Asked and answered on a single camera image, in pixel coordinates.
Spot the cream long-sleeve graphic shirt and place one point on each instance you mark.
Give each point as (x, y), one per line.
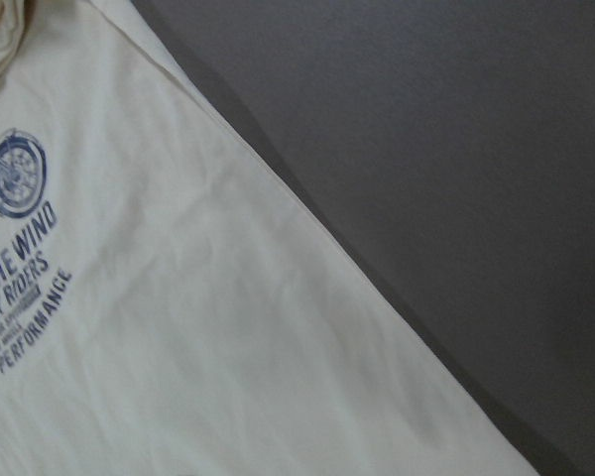
(168, 306)

